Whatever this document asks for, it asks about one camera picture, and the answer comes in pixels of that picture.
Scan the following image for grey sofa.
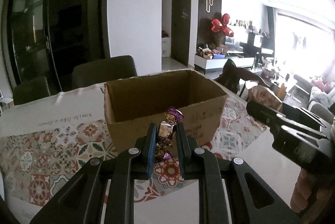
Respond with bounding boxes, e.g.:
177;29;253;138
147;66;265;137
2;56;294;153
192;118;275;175
294;74;334;124

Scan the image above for wooden chair right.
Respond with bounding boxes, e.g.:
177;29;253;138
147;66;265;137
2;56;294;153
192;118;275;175
214;60;271;94

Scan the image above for brown cardboard box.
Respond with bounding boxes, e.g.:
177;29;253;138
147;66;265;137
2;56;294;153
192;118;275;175
104;70;228;153

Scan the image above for red balloon dog decoration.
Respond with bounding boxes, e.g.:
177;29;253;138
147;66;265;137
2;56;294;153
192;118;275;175
211;13;234;37

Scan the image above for dark single door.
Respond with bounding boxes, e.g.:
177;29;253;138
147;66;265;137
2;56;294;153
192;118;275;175
171;0;191;66

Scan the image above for patterned floral table mat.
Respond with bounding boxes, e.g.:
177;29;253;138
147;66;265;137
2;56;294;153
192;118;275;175
0;93;268;208

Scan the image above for purple gold candy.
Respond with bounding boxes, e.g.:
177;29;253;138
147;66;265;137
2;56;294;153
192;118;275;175
155;108;184;163

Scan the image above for dark chair behind table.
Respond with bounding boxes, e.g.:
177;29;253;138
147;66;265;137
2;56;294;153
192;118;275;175
72;56;137;89

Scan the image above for right hand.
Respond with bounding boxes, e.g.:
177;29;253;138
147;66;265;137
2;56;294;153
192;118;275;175
290;169;318;213

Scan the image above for white tv cabinet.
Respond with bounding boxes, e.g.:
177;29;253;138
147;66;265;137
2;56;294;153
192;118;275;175
194;55;255;74

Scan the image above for dark double door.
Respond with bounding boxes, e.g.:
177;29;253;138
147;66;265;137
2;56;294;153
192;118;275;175
1;0;110;93

